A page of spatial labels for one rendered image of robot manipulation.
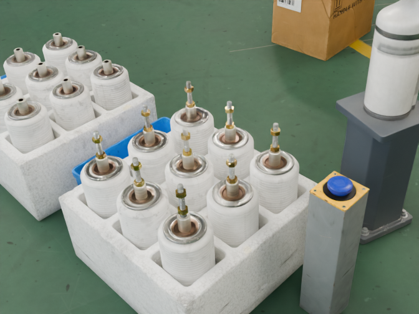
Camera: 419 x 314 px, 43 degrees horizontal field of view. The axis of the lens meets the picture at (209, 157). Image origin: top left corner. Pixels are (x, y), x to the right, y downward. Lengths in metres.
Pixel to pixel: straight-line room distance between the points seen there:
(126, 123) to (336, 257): 0.67
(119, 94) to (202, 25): 0.88
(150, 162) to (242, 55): 0.94
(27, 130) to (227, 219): 0.54
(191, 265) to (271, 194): 0.22
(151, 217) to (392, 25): 0.54
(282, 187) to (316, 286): 0.19
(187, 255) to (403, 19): 0.55
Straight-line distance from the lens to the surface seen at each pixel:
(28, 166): 1.27
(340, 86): 1.78
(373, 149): 1.11
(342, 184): 0.89
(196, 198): 1.04
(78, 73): 1.45
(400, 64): 1.04
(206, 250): 0.92
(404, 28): 1.01
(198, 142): 1.16
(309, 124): 1.59
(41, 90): 1.41
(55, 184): 1.34
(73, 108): 1.31
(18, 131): 1.28
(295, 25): 1.94
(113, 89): 1.36
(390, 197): 1.22
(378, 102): 1.09
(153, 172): 1.11
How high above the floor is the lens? 0.91
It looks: 39 degrees down
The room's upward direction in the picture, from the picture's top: 4 degrees counter-clockwise
